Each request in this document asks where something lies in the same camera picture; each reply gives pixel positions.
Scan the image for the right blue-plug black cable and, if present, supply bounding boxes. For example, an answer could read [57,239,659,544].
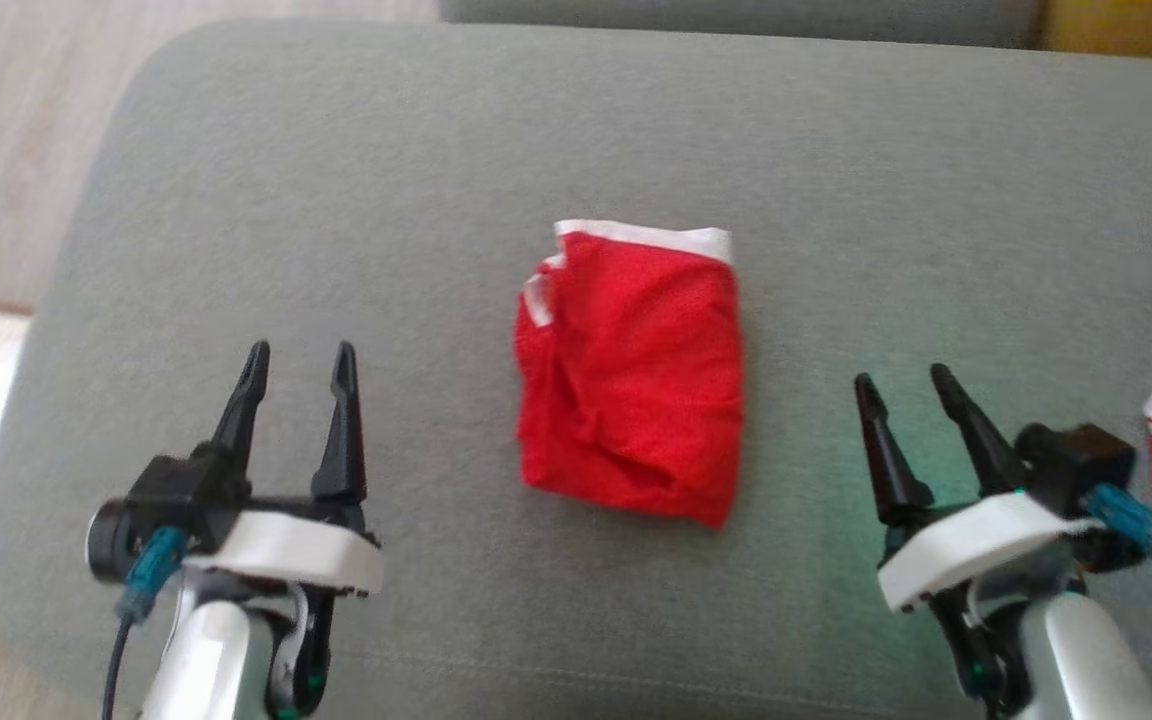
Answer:
[1086,485,1152,617]

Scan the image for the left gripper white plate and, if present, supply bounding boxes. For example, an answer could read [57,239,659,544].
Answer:
[181,340,384,599]

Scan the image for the grey sofa seat cushion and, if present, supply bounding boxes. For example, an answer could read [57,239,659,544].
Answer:
[0,20,1152,720]

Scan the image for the left blue-plug black cable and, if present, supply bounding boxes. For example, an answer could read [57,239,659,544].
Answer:
[99,527,189,720]

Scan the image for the blue-plug black cable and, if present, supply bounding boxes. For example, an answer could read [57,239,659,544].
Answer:
[99,527,189,720]
[1086,485,1152,617]

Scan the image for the yellow sofa cushion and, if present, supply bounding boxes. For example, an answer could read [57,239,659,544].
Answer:
[1041,0,1152,63]

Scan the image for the grey sofa back cushion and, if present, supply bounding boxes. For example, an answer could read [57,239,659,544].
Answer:
[436,0,1047,49]

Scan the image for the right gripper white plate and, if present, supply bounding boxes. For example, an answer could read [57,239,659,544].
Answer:
[854,363,1102,613]

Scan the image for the red white-hem shorts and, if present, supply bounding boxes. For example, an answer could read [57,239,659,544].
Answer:
[514,220,746,530]

